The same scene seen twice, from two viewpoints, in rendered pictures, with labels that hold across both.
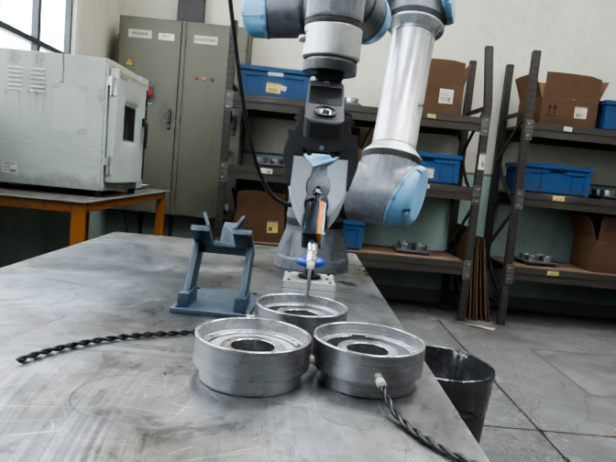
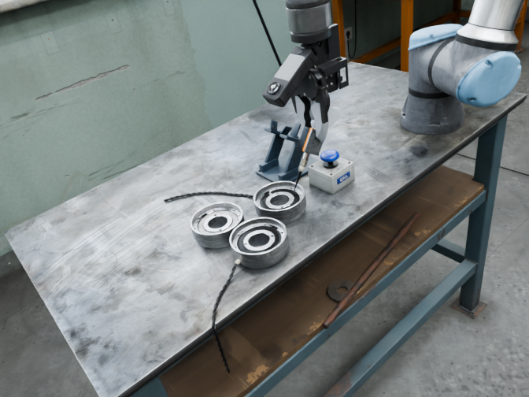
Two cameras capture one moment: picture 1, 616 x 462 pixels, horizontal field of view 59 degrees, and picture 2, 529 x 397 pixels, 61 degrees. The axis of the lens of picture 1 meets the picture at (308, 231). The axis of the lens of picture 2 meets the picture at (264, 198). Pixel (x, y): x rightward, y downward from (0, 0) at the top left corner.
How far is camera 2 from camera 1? 0.74 m
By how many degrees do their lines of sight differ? 60
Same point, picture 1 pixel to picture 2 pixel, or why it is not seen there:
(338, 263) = (438, 127)
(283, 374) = (209, 243)
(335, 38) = (294, 21)
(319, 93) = (287, 64)
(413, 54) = not seen: outside the picture
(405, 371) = (249, 261)
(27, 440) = (129, 243)
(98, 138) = not seen: outside the picture
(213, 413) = (181, 250)
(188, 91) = not seen: outside the picture
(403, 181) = (467, 72)
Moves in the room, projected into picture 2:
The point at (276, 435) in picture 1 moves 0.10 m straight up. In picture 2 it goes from (183, 268) to (168, 227)
